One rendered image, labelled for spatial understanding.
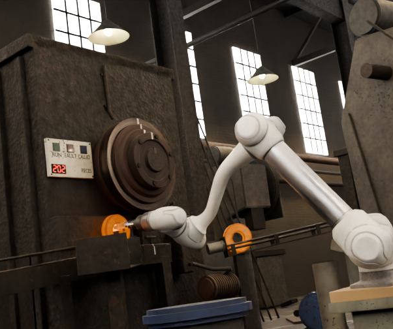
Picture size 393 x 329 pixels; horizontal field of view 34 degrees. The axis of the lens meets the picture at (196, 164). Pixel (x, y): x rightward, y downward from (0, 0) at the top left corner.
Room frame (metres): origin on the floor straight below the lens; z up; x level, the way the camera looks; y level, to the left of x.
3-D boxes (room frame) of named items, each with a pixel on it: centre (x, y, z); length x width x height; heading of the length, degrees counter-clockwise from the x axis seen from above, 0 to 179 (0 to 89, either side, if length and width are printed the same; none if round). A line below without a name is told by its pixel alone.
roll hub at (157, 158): (3.06, 0.21, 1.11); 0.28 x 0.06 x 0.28; 140
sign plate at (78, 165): (2.93, 0.59, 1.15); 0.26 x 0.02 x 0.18; 140
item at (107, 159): (3.13, 0.29, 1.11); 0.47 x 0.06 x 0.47; 140
